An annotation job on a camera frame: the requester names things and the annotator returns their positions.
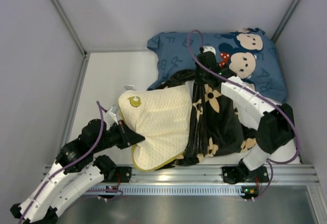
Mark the aluminium frame post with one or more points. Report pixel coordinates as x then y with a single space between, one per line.
285 20
60 10

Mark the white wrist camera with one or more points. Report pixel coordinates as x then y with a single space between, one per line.
208 48
113 115

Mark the aluminium mounting rail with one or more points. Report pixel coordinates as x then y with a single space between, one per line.
292 174

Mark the perforated cable duct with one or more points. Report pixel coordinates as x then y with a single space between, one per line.
177 190

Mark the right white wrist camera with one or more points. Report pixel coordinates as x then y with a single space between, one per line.
208 48

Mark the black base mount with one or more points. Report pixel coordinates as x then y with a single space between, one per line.
122 174
238 174

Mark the white pillow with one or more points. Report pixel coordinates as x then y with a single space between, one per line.
163 117

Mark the black floral plush pillowcase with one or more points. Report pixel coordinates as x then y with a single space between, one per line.
215 128

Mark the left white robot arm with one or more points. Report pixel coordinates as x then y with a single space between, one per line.
75 170

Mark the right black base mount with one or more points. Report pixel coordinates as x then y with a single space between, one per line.
238 174

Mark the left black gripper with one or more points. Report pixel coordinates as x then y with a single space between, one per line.
123 134

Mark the left aluminium frame post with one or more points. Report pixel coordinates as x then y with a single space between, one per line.
60 10

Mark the right aluminium frame post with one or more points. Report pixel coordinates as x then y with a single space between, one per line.
285 20

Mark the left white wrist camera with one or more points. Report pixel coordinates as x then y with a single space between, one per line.
113 115

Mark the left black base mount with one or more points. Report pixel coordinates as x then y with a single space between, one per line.
122 174

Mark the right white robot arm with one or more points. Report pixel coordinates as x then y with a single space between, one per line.
275 122

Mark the blue cartoon print pillow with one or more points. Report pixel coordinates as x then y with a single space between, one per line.
248 52

